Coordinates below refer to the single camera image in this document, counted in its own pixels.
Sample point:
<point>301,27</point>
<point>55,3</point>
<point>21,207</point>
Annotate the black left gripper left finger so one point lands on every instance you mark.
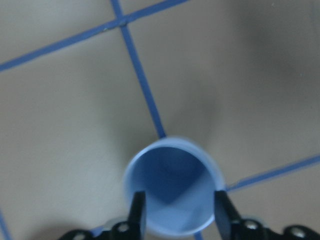
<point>137,216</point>

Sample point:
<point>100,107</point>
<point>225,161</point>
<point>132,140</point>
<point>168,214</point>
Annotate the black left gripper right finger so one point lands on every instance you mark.
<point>227,218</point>

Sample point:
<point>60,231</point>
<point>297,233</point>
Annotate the blue cup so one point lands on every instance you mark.
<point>179,179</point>

